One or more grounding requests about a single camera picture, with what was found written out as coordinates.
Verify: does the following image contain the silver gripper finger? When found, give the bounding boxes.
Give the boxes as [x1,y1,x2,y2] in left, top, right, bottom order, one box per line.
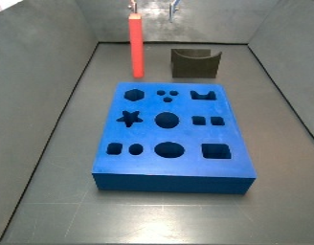
[169,0,182,23]
[128,0,138,13]

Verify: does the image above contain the red rectangular block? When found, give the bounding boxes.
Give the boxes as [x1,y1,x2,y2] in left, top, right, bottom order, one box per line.
[128,13,145,78]

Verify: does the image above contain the blue foam shape board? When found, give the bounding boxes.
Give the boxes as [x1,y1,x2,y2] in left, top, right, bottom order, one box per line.
[92,82,257,194]

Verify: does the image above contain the black curved holder stand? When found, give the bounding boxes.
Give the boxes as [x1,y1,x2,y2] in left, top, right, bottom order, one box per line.
[171,49,222,78]

